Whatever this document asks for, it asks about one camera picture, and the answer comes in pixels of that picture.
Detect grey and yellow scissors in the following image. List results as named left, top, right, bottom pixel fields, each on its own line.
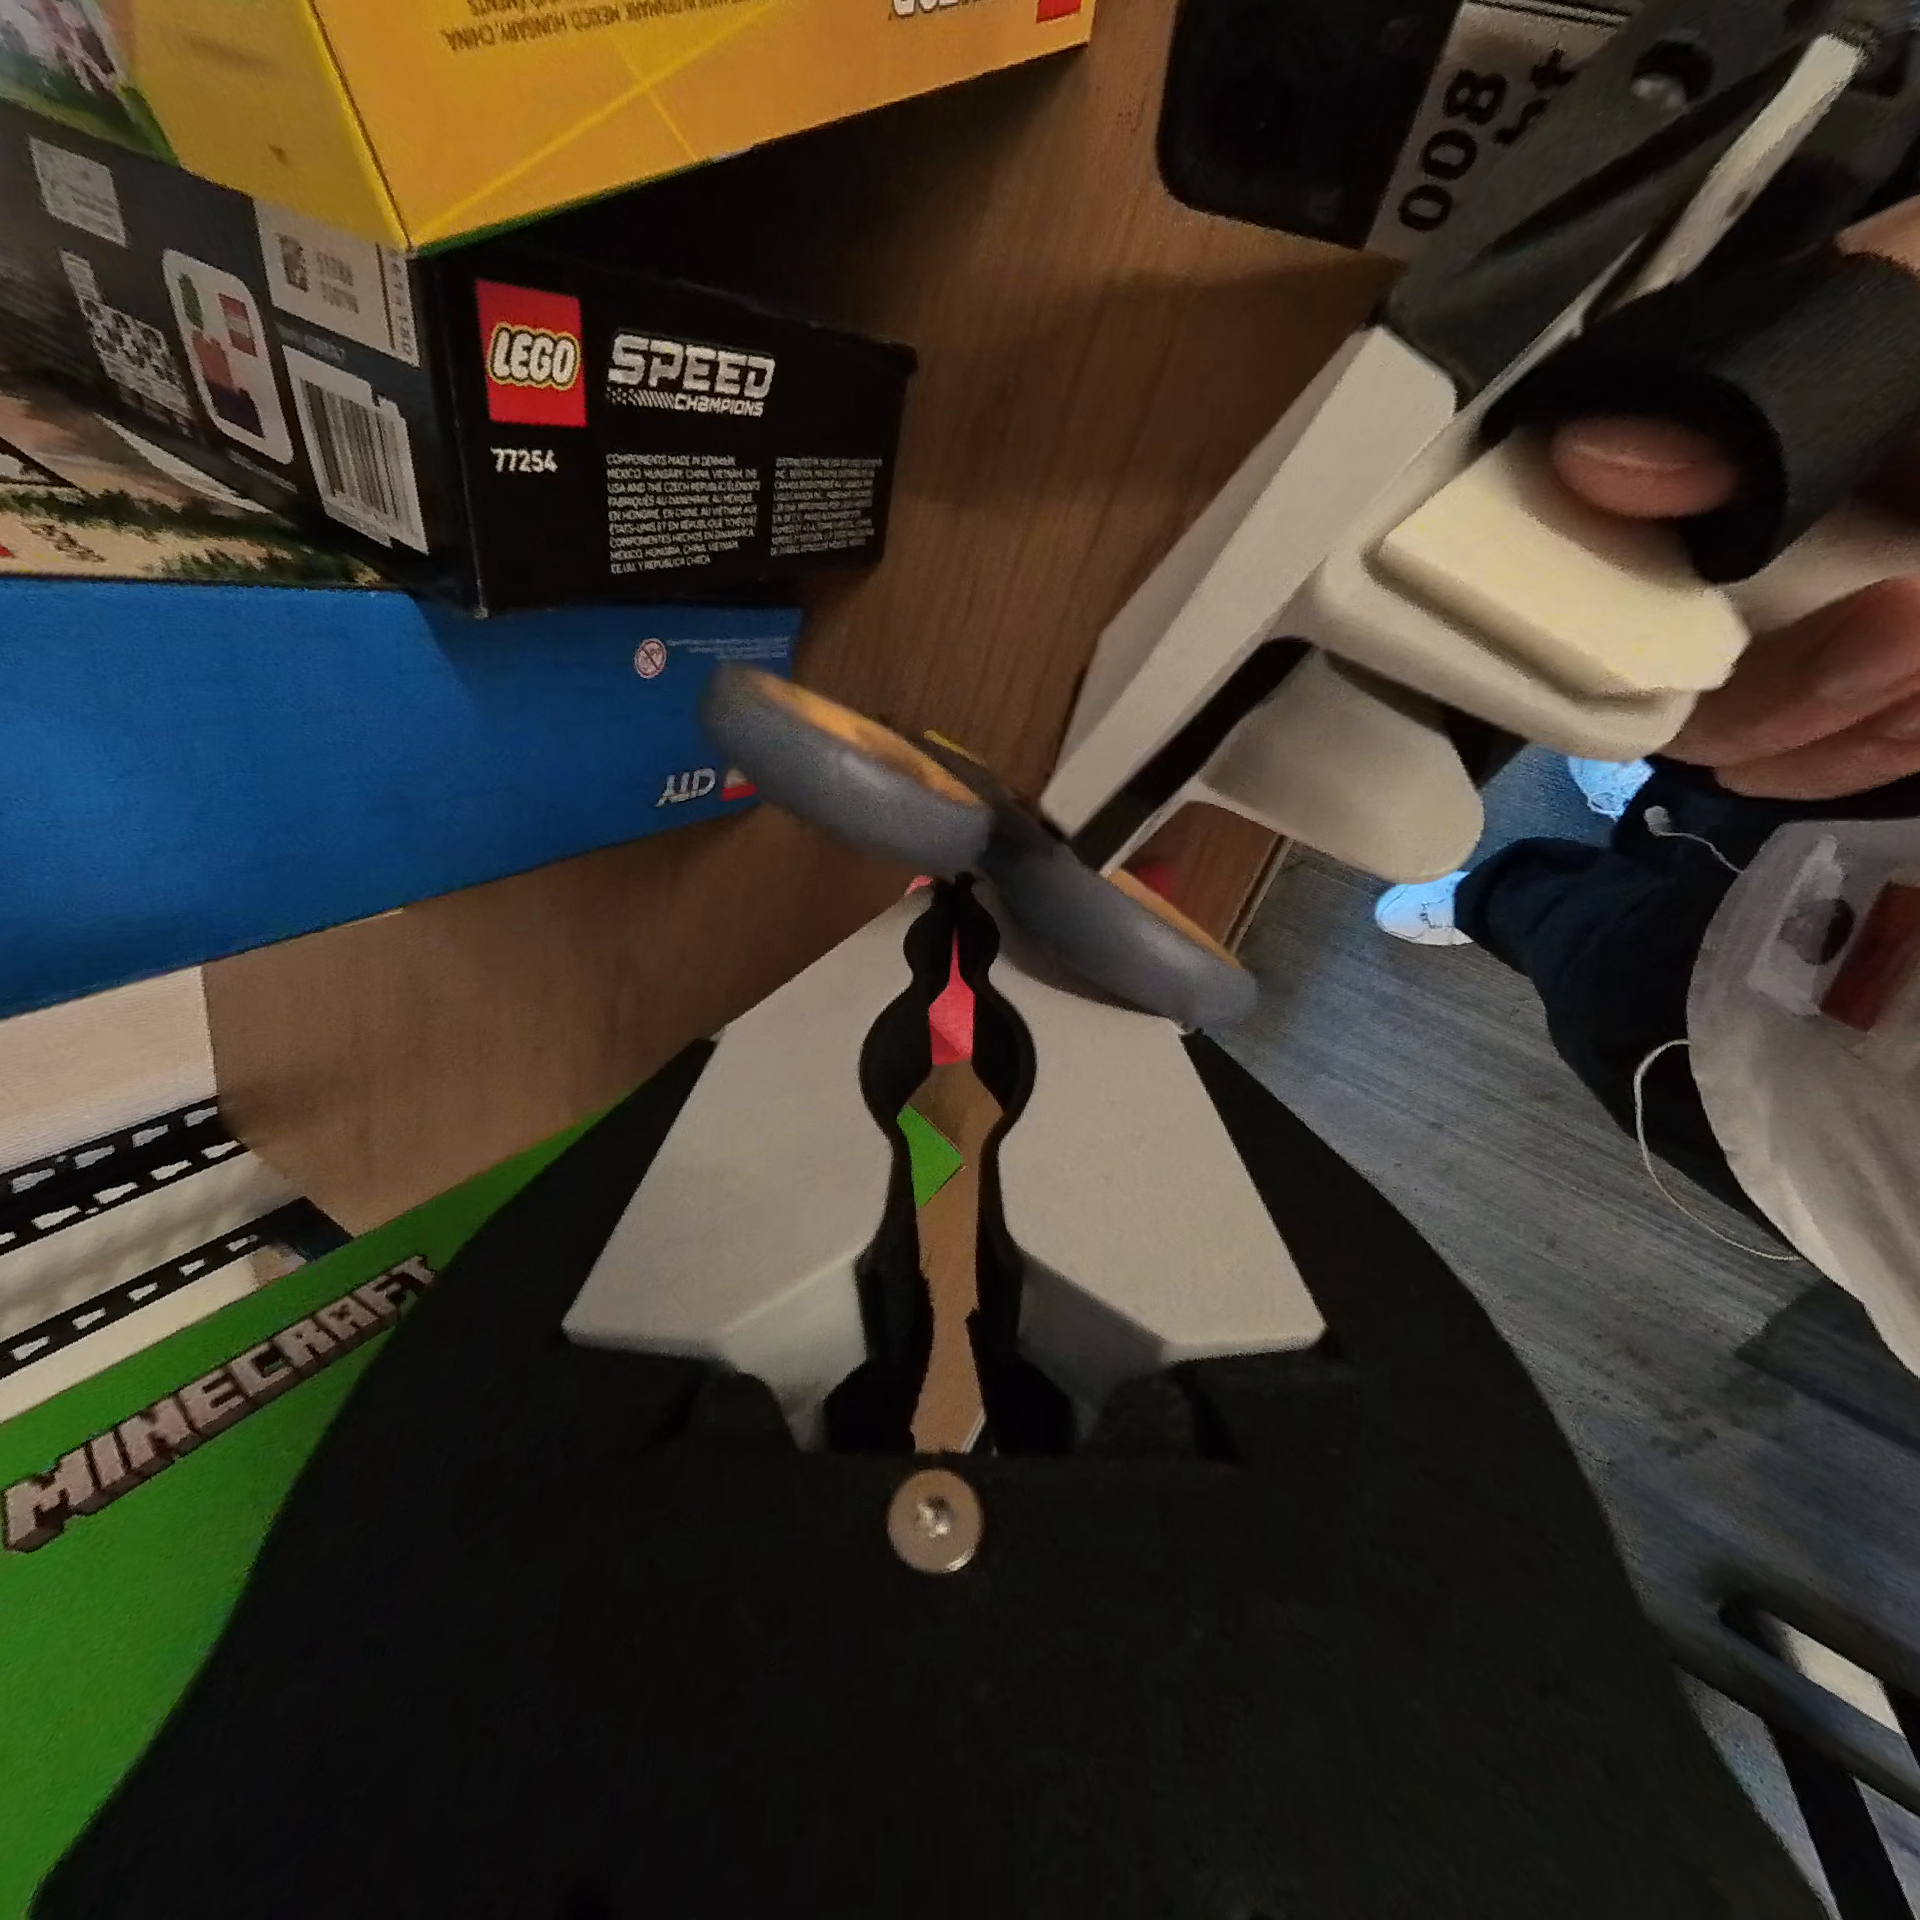
left=700, top=665, right=1261, bottom=1039

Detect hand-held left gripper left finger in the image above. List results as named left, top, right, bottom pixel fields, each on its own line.
left=563, top=882, right=964, bottom=1449

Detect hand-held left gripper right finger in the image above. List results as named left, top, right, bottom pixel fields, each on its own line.
left=959, top=883, right=1332, bottom=1441

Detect wooden desk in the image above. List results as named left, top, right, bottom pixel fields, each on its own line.
left=202, top=0, right=1419, bottom=1457

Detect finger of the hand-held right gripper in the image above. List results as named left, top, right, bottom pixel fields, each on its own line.
left=1040, top=320, right=1469, bottom=866
left=1193, top=651, right=1491, bottom=888

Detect person's white shirt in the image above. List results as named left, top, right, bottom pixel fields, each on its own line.
left=1688, top=818, right=1920, bottom=1359

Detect red-brown badge clip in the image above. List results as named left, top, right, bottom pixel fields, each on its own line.
left=1819, top=882, right=1920, bottom=1035

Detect black toy box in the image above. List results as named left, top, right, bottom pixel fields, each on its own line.
left=0, top=96, right=919, bottom=616

